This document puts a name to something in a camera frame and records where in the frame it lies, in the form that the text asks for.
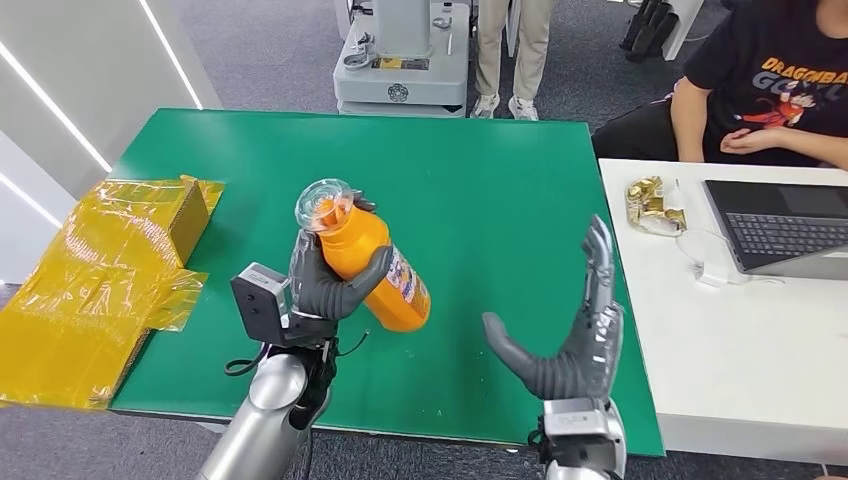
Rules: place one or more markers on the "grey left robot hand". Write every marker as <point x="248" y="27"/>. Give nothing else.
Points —
<point x="318" y="291"/>

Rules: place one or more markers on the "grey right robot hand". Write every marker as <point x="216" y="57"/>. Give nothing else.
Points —
<point x="583" y="358"/>

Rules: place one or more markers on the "orange bottle with clear cap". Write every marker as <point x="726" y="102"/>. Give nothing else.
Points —
<point x="361" y="252"/>

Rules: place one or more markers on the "white robot base with column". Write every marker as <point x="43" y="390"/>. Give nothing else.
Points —
<point x="397" y="73"/>

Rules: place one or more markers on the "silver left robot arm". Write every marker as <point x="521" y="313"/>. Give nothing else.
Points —
<point x="265" y="424"/>

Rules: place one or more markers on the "gold foil wrapper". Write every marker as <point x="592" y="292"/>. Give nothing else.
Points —
<point x="648" y="205"/>

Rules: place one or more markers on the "yellow film wrapped cardboard box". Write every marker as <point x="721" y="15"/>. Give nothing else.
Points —
<point x="86" y="291"/>

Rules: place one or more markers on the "grey laptop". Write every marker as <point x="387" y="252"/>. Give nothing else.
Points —
<point x="785" y="232"/>

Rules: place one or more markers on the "standing person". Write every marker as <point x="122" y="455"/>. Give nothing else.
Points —
<point x="530" y="46"/>

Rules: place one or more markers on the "seated person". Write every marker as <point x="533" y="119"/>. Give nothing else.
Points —
<point x="762" y="60"/>

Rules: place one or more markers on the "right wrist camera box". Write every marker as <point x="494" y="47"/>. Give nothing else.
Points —
<point x="576" y="417"/>

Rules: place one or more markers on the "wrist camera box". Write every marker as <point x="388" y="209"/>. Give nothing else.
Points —
<point x="576" y="417"/>
<point x="258" y="305"/>

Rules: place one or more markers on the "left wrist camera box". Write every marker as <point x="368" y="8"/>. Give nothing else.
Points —
<point x="258" y="305"/>

